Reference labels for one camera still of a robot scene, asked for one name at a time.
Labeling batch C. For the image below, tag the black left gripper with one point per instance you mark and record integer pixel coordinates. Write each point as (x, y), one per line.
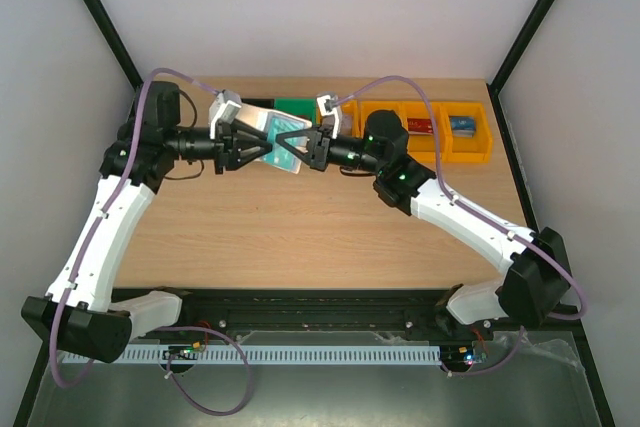
(229, 154)

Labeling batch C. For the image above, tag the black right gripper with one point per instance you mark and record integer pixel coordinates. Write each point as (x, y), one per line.
(320, 148)

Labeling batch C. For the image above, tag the blue cards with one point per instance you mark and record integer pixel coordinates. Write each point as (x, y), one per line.
(275, 123)

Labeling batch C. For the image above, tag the beige leather card holder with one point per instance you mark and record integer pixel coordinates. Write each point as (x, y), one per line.
(253, 116)

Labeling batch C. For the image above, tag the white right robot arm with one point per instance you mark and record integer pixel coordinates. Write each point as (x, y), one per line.
(531, 265)

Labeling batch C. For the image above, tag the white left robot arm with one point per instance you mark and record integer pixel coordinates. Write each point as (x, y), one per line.
(77, 314)

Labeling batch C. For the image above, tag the red card in bin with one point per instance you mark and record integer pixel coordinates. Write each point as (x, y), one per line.
(420, 126)

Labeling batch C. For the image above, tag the blue card in bin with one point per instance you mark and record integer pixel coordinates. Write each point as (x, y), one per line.
(462, 126)

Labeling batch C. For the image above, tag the green storage bin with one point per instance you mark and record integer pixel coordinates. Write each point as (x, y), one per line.
(300, 107)

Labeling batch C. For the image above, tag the black storage bin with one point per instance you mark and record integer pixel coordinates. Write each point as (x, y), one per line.
(264, 103)

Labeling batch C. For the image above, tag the yellow storage bin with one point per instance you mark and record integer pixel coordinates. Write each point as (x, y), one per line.
(422, 148)
(471, 139)
(367, 107)
(349, 125)

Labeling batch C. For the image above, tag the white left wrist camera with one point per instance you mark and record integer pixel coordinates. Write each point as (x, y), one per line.
(223, 110)

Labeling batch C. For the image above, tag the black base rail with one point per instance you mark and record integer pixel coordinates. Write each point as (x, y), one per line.
(415, 315)

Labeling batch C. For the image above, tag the white slotted cable duct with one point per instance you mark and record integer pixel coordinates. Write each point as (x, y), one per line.
(285, 355)

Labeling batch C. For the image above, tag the black frame post left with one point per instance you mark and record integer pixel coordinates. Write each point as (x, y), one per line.
(107, 28)

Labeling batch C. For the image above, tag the black frame post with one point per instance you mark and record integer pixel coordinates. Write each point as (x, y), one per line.
(107, 28)
(522, 41)

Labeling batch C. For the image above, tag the black frame post right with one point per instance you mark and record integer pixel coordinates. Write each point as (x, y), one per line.
(522, 41)

